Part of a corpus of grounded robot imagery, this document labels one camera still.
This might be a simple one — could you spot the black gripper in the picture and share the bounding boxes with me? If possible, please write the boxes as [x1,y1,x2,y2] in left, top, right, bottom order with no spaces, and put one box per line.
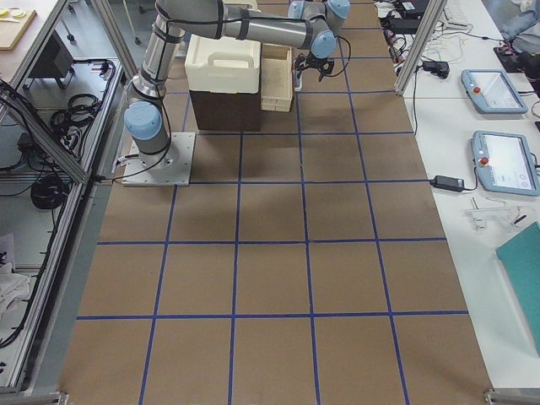
[294,52,334,80]

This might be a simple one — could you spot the teach pendant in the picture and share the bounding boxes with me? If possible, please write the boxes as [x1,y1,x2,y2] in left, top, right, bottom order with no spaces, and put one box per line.
[461,69,528,114]
[471,131,539,197]

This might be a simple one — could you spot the wooden drawer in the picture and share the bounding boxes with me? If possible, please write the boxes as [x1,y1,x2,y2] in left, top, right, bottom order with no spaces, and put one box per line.
[261,44,293,112]

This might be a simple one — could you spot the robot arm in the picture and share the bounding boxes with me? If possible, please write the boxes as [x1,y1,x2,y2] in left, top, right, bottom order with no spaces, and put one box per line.
[124,1,350,166]

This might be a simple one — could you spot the upper teach pendant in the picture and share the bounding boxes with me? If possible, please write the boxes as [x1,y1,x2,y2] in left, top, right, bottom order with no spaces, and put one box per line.
[461,69,528,114]

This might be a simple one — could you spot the black power adapter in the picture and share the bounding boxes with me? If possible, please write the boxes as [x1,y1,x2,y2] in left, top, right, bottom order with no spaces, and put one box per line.
[429,175,465,192]

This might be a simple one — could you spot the wooden board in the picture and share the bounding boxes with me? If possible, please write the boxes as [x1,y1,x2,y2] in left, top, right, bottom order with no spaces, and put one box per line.
[1,8,36,51]

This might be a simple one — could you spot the aluminium frame post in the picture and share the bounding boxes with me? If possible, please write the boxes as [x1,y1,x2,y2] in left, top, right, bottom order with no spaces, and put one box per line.
[394,0,447,96]

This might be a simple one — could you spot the lower teach pendant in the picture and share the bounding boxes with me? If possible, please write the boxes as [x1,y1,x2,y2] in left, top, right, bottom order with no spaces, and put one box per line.
[471,131,539,197]

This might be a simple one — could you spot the white foam tray box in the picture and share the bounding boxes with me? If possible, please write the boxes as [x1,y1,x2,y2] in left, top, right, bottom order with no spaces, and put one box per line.
[185,35,262,94]

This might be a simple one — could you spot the teal box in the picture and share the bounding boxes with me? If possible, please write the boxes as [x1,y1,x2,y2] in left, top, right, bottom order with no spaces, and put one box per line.
[496,222,539,355]

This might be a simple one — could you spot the dark wooden drawer cabinet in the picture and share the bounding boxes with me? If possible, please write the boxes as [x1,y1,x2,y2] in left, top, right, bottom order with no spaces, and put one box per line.
[190,90,262,132]

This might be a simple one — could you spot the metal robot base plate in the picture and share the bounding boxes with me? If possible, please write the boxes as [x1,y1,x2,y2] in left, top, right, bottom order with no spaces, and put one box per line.
[121,132,196,186]

